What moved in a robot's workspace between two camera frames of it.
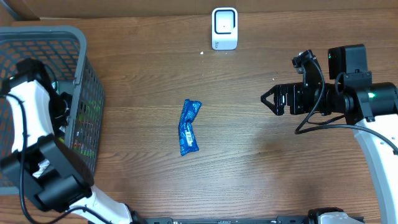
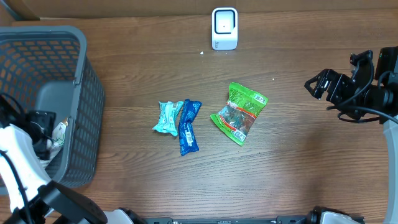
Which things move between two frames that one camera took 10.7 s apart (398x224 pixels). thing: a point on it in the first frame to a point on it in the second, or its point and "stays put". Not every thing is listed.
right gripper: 294,90 to 322,79
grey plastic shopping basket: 78,119 stays put
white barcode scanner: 224,28 stays put
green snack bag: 86,138 to 241,109
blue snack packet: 188,140 stays put
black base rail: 278,219 stays put
